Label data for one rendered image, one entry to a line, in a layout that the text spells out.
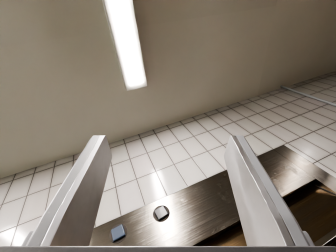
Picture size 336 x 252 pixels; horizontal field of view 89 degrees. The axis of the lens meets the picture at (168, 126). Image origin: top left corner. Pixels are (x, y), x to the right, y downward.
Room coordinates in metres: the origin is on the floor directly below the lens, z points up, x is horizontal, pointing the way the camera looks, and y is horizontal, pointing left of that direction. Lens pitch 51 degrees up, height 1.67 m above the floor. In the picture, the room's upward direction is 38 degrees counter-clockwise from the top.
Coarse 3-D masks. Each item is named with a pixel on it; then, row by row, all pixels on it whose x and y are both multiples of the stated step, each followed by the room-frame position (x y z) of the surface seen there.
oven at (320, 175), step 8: (264, 152) 0.87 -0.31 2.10; (280, 152) 0.90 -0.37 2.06; (288, 152) 0.91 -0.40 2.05; (296, 160) 0.90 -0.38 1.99; (304, 160) 0.92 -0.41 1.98; (304, 168) 0.90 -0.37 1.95; (312, 168) 0.91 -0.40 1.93; (320, 168) 0.92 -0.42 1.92; (312, 176) 0.89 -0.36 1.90; (320, 176) 0.90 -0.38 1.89; (328, 176) 0.92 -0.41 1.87; (192, 184) 0.69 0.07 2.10; (320, 184) 0.90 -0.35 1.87; (328, 184) 0.90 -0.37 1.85
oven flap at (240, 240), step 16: (304, 192) 0.89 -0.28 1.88; (320, 192) 0.90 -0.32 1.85; (304, 208) 0.84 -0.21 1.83; (320, 208) 0.85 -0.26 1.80; (240, 224) 0.76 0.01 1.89; (304, 224) 0.80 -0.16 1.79; (320, 224) 0.81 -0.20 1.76; (224, 240) 0.72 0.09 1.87; (240, 240) 0.73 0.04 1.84; (320, 240) 0.75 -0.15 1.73
